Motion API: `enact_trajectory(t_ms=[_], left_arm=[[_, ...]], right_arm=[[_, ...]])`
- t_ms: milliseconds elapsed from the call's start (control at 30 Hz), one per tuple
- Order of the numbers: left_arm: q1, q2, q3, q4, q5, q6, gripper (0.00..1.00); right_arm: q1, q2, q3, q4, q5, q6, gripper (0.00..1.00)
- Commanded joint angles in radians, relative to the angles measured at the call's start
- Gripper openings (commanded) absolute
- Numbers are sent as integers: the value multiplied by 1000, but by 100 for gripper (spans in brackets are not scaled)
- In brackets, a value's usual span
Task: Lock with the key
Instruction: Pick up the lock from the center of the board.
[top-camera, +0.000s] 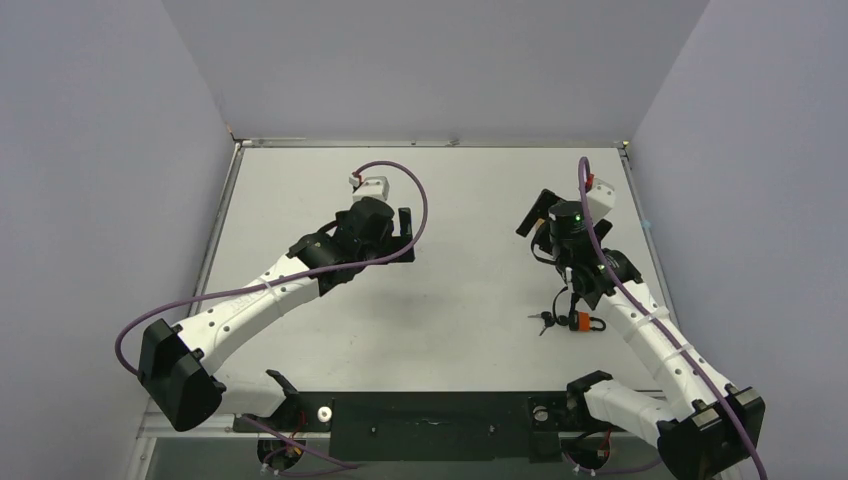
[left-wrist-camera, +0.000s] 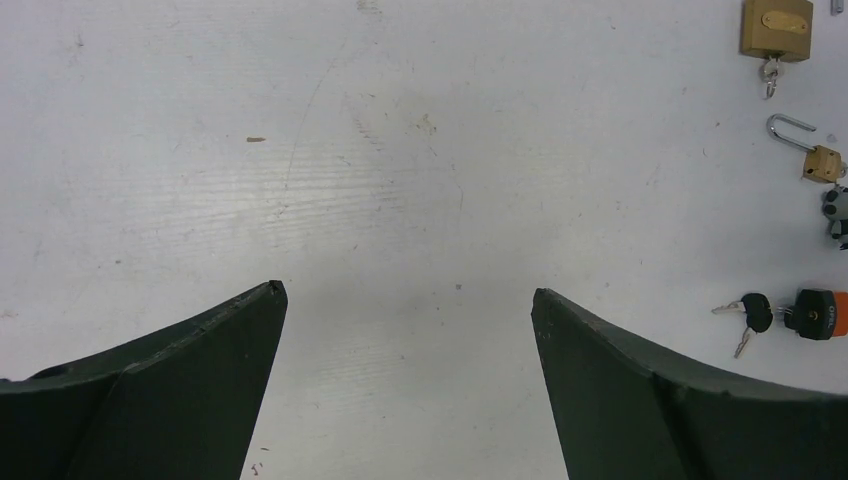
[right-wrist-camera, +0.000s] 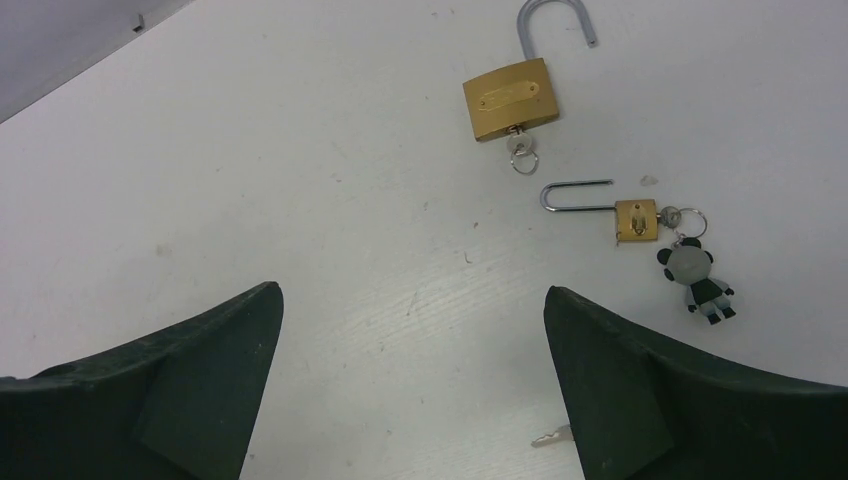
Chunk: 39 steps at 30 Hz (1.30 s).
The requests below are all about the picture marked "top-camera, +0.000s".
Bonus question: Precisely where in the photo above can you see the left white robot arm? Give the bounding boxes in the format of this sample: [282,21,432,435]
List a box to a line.
[137,198,414,432]

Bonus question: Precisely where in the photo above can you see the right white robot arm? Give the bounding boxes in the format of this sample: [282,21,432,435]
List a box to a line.
[516,186,765,479]

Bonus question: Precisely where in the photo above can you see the orange black padlock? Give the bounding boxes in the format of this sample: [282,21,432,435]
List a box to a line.
[567,311,607,332]

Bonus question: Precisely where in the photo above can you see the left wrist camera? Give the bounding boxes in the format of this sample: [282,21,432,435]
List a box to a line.
[349,174,390,203]

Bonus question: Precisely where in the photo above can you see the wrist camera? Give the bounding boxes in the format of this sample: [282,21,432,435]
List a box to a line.
[586,177,616,221]
[349,174,390,203]

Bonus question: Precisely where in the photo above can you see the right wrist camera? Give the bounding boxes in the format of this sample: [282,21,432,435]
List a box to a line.
[586,177,616,221]

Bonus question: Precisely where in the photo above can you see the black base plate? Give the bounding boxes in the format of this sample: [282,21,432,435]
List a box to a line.
[231,390,664,465]

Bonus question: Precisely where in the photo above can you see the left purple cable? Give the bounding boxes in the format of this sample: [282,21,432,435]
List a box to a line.
[114,160,429,378]

